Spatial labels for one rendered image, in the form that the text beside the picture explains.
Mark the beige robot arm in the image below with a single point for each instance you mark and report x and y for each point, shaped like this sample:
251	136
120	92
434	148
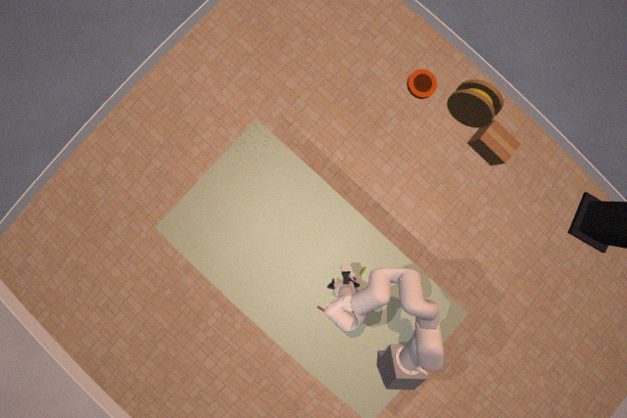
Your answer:
428	352

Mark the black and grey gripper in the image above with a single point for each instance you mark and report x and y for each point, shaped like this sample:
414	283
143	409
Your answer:
337	285

